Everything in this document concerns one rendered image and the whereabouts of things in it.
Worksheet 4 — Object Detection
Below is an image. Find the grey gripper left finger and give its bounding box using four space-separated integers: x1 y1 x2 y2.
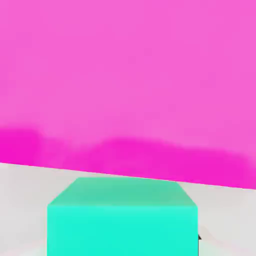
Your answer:
29 243 48 256

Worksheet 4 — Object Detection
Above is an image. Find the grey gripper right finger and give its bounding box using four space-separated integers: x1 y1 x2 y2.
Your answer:
197 227 222 256

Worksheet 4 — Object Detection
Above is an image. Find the small turquoise cube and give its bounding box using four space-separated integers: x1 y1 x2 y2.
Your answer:
47 176 199 256

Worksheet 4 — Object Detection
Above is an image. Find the large pink box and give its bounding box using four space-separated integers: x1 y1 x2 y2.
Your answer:
0 0 256 190

